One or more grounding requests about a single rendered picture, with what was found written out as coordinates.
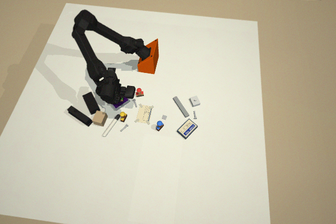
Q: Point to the cream inspection card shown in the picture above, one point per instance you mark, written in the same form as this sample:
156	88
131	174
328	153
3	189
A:
144	114

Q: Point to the blue-handled rubber stamp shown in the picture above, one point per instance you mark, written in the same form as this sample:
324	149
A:
159	125

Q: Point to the red rubber stamp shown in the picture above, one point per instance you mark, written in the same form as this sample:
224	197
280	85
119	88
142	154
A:
139	92

